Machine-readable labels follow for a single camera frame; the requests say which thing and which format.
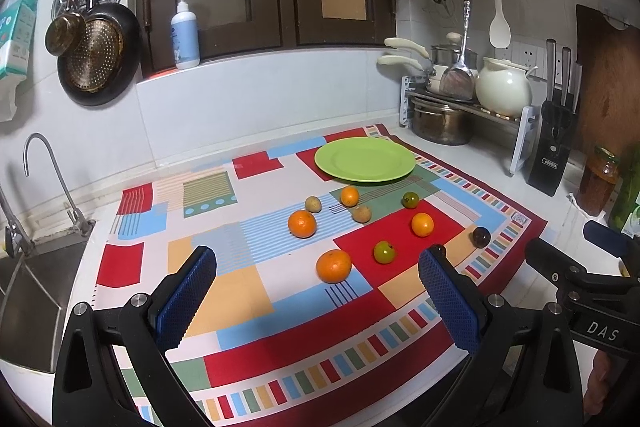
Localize dark purple plum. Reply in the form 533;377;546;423
472;227;491;248

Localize green yellow plum front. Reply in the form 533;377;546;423
373;241;396;265

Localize brown longan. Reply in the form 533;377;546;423
305;196;322;213
352;205;372;223

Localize large orange front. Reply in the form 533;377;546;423
316;249;352;284

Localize small orange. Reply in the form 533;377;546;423
340;186;360;208

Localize chrome kitchen faucet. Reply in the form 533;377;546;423
1;132;96;258

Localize person right hand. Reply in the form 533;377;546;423
584;351;639;426

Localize green glass bottle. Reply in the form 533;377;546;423
608;150;639;237

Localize orange lidded jar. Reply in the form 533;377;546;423
576;145;620;216

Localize black knife block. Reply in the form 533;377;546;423
527;39;582;197

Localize steel sink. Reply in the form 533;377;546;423
1;234;88;373

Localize brown wooden cutting board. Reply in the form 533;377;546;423
575;4;639;156

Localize white shelf rack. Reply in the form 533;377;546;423
399;76;539;176

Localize white ceramic pot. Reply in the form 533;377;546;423
475;56;537;117

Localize steel cooking pot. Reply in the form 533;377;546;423
410;98;473;145

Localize colourful patterned table mat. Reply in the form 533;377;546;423
91;138;546;426

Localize green plate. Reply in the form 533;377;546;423
314;136;416;183

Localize white rice paddle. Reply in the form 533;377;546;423
488;0;512;49

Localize black frying pan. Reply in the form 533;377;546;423
58;0;142;106

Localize brass strainer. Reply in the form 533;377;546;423
44;0;85;57

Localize white blue soap bottle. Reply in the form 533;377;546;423
171;0;201;69

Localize teal white box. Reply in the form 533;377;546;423
1;0;38;78

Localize cream handled saucepan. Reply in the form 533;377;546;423
376;37;446;93

